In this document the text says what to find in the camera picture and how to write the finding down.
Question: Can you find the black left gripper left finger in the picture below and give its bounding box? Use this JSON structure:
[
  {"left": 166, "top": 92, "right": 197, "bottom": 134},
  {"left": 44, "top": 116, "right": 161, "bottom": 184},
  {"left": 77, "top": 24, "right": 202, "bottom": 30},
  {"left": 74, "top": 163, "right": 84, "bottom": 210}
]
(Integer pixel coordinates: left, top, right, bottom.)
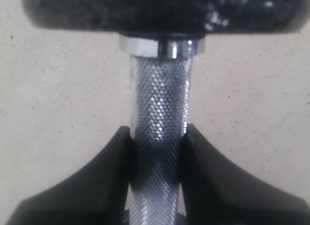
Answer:
[{"left": 7, "top": 126, "right": 132, "bottom": 225}]

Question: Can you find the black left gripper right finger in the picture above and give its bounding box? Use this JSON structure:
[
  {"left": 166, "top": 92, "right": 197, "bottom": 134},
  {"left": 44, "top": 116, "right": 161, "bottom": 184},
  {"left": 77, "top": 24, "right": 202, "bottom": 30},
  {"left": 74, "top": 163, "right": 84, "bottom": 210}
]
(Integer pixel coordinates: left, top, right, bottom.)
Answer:
[{"left": 180, "top": 124, "right": 310, "bottom": 225}]

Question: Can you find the chrome dumbbell with black plates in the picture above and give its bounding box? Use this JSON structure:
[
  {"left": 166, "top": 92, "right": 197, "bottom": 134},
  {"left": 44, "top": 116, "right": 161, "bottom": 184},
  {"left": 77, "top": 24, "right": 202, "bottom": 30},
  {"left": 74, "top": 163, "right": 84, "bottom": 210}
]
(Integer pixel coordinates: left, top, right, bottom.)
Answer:
[{"left": 22, "top": 0, "right": 310, "bottom": 225}]

